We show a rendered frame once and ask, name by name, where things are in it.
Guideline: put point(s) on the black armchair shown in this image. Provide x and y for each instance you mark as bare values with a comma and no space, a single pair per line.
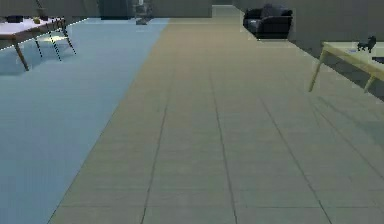
268,22

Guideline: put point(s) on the grey chair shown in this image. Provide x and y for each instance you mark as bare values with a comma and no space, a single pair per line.
144,13

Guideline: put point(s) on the dark blue-grey fridge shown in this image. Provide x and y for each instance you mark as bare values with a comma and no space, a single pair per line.
113,8

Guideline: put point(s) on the white table with brown legs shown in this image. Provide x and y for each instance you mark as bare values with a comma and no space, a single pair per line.
20,28

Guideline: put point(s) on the black animal figurine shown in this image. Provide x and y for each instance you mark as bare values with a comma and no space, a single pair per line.
367,44

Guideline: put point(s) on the black flat object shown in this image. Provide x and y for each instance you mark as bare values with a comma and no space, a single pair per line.
378,60

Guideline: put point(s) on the yellow round fruit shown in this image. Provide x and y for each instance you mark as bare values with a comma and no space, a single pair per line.
36,20

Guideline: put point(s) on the pale yellow wooden table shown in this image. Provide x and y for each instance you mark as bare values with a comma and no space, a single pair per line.
353,56

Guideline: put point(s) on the black flat dish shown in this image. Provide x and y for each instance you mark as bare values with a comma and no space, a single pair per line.
14,19

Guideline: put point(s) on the dark potted plant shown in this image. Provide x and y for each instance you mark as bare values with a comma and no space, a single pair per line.
42,12

